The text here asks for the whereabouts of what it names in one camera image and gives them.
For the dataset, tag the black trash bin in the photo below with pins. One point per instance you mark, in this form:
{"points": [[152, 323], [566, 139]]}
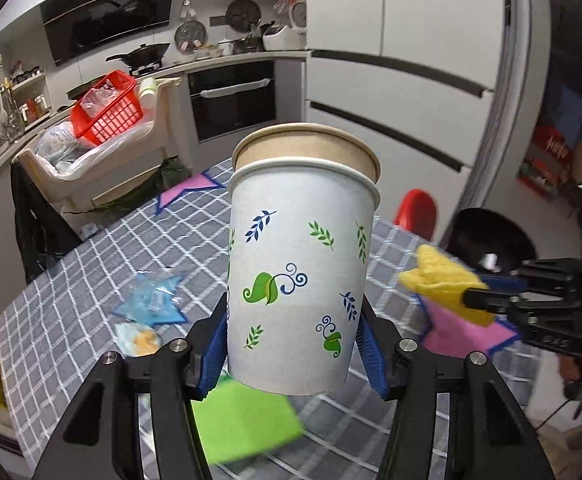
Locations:
{"points": [[489, 242]]}

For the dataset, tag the yellow cleaning cloth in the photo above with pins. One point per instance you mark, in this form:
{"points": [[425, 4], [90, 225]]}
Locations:
{"points": [[444, 281]]}

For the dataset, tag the black range hood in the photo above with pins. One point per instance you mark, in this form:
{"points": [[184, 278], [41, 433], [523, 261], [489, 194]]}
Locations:
{"points": [[75, 27]]}

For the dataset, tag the white refrigerator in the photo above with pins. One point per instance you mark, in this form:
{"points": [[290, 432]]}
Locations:
{"points": [[415, 80]]}

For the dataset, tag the green sponge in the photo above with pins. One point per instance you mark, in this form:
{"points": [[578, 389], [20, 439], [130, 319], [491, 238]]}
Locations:
{"points": [[236, 422]]}

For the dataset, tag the black wok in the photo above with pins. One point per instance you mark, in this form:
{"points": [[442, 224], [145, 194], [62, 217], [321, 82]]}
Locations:
{"points": [[145, 55]]}

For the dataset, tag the blue star sticker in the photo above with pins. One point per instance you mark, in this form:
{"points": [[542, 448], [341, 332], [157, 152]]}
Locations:
{"points": [[153, 299]]}

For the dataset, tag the white rice cooker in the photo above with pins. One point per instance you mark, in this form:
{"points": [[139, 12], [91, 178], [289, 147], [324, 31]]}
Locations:
{"points": [[283, 38]]}

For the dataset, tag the red plastic basket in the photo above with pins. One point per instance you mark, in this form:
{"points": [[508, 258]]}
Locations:
{"points": [[108, 109]]}

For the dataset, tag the red round stool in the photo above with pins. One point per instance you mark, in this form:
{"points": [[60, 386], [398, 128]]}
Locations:
{"points": [[417, 213]]}

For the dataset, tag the beige trolley cart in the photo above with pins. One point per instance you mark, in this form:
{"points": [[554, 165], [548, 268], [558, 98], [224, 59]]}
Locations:
{"points": [[118, 166]]}

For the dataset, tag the brown paper cup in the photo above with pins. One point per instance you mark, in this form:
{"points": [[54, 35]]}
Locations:
{"points": [[304, 139]]}

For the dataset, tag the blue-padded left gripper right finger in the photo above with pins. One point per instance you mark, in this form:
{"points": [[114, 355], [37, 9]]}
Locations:
{"points": [[490, 437]]}

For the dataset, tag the pink star sticker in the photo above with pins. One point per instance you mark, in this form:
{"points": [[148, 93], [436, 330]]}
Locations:
{"points": [[197, 183], [449, 335]]}

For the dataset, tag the far pink star sticker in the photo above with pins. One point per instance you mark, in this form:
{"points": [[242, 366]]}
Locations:
{"points": [[197, 183]]}

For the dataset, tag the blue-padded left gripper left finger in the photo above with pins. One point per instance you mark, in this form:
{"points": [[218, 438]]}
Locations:
{"points": [[98, 435]]}

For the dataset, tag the leaf-print paper cup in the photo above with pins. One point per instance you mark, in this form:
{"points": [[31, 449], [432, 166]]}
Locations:
{"points": [[299, 248]]}

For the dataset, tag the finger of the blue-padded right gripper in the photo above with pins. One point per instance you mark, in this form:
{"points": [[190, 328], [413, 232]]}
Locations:
{"points": [[503, 283], [489, 301]]}

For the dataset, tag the black jacket on chair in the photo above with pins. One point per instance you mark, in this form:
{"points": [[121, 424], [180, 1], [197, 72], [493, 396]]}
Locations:
{"points": [[42, 234]]}

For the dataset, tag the black built-in oven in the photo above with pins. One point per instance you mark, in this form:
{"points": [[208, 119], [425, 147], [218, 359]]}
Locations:
{"points": [[229, 98]]}

